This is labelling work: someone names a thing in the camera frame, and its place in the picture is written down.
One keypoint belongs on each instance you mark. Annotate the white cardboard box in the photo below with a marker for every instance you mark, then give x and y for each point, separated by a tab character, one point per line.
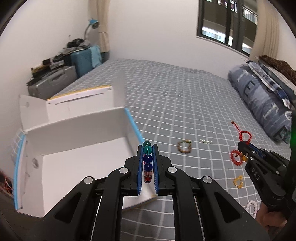
81	129

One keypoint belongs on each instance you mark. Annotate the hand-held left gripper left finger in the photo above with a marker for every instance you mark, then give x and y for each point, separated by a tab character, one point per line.
139	171

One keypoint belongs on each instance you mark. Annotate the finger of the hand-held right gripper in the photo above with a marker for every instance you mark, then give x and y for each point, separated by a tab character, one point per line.
245	149
263	153

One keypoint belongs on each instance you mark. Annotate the brown fuzzy blanket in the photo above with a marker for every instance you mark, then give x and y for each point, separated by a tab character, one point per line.
279	63

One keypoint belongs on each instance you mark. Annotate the grey checked bed sheet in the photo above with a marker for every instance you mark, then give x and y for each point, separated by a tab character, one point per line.
175	104

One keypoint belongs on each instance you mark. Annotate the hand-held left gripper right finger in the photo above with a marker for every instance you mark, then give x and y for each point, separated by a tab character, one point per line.
156	172

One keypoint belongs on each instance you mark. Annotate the beige curtain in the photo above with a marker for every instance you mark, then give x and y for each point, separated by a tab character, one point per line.
101	25
270	30

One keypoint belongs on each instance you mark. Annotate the dark patterned pillow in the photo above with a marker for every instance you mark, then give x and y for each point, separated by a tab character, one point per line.
275	78

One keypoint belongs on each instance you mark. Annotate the person's right hand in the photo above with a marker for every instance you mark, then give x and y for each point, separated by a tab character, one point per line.
272	217

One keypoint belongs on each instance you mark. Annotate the pile of dark clutter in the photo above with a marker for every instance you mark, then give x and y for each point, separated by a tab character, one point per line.
76	44

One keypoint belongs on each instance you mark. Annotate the dark framed window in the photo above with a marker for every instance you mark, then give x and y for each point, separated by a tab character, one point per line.
222	20

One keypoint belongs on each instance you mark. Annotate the blue grey printed duvet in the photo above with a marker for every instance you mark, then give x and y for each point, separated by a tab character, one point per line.
259	104

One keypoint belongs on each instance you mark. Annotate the blue suitcase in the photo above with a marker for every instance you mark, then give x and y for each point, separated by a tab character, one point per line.
84	60

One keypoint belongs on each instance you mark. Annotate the grey suitcase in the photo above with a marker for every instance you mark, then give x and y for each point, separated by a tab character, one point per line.
52	82

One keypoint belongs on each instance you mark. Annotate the blue desk lamp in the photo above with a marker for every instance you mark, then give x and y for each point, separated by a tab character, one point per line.
93	22

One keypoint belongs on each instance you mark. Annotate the small white bead row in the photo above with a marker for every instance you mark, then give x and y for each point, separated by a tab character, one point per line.
206	141

